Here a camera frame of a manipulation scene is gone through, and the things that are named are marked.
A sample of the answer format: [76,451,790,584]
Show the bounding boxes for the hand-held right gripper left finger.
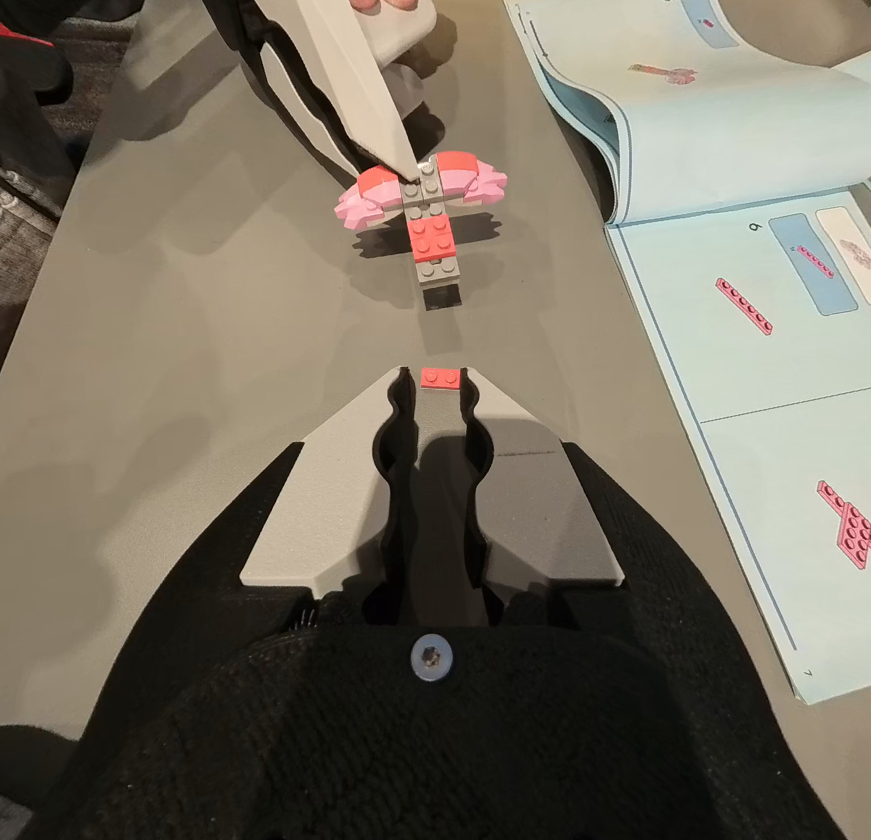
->
[240,367,419,623]

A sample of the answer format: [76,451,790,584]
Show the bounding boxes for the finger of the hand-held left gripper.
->
[241,34,362,177]
[286,0,417,181]

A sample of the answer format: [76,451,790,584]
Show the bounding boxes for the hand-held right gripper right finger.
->
[459,367,626,623]

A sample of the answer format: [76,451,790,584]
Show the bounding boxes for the pink red brick model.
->
[333,147,510,310]

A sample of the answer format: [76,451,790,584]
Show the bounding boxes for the grey desk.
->
[0,0,871,840]

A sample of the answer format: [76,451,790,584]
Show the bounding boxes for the red plastic object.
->
[0,25,72,96]

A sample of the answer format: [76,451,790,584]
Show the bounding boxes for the open light blue instruction booklet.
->
[502,0,871,706]

